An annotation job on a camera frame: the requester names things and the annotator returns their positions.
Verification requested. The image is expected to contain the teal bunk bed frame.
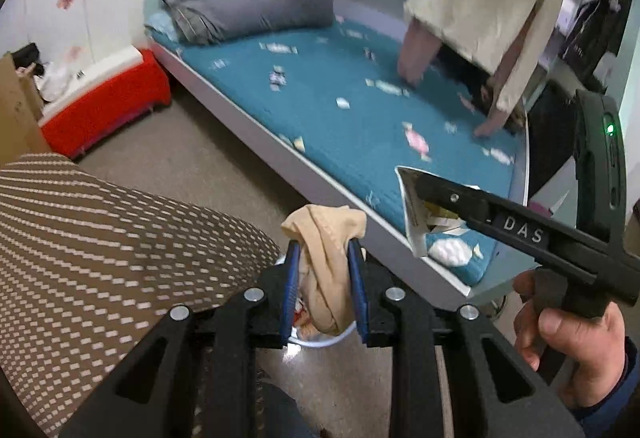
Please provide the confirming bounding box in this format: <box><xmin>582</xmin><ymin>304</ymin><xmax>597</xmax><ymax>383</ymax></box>
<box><xmin>142</xmin><ymin>0</ymin><xmax>534</xmax><ymax>315</ymax></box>

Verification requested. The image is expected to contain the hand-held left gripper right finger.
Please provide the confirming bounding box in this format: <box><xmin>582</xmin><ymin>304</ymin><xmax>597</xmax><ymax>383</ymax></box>
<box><xmin>347</xmin><ymin>239</ymin><xmax>587</xmax><ymax>438</ymax></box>

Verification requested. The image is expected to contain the red storage bench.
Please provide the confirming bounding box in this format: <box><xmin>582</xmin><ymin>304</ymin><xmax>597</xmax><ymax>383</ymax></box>
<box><xmin>39</xmin><ymin>45</ymin><xmax>172</xmax><ymax>160</ymax></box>

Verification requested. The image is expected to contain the white trash bin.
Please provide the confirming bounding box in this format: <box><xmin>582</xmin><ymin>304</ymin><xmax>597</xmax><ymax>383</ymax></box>
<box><xmin>277</xmin><ymin>258</ymin><xmax>362</xmax><ymax>352</ymax></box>

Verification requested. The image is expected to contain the person's right hand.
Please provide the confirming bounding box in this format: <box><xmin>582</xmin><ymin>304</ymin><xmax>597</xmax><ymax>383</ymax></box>
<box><xmin>512</xmin><ymin>269</ymin><xmax>627</xmax><ymax>410</ymax></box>

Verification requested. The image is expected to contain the grey duvet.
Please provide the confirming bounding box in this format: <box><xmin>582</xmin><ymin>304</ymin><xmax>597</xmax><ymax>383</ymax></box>
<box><xmin>159</xmin><ymin>0</ymin><xmax>335</xmax><ymax>45</ymax></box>

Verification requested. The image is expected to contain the black cloth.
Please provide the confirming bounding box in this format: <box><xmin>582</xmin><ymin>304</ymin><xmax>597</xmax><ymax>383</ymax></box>
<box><xmin>9</xmin><ymin>42</ymin><xmax>42</xmax><ymax>70</ymax></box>

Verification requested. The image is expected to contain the blue bed sheet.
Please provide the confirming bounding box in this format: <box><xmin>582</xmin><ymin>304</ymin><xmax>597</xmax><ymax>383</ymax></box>
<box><xmin>150</xmin><ymin>15</ymin><xmax>517</xmax><ymax>287</ymax></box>

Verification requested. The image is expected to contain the black paper bag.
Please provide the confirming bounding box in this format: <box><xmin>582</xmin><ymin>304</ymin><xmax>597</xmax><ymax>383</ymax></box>
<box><xmin>557</xmin><ymin>0</ymin><xmax>635</xmax><ymax>87</ymax></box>

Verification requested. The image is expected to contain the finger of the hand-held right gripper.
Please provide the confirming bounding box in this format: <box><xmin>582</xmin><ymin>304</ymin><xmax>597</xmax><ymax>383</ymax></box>
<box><xmin>414</xmin><ymin>174</ymin><xmax>502</xmax><ymax>225</ymax></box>

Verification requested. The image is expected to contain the white plastic bag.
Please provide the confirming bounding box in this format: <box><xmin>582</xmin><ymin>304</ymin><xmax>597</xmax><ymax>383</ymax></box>
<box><xmin>37</xmin><ymin>60</ymin><xmax>77</xmax><ymax>102</ymax></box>

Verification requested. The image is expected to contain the brown cardboard box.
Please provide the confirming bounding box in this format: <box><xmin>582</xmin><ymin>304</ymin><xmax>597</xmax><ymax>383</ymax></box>
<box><xmin>0</xmin><ymin>50</ymin><xmax>52</xmax><ymax>165</ymax></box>

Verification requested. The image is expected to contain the yellowish plastic bag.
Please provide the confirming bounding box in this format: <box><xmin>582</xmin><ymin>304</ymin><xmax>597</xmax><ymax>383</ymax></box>
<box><xmin>280</xmin><ymin>203</ymin><xmax>369</xmax><ymax>337</ymax></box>

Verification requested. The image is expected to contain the teal checked pillow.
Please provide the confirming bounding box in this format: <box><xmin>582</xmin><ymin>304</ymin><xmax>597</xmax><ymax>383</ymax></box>
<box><xmin>144</xmin><ymin>10</ymin><xmax>182</xmax><ymax>42</ymax></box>

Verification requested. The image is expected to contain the white carton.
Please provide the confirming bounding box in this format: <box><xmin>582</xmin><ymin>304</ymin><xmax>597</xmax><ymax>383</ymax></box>
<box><xmin>394</xmin><ymin>164</ymin><xmax>482</xmax><ymax>260</ymax></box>

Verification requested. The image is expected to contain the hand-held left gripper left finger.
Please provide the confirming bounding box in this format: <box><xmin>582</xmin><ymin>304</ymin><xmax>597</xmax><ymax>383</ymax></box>
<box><xmin>59</xmin><ymin>242</ymin><xmax>302</xmax><ymax>438</ymax></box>

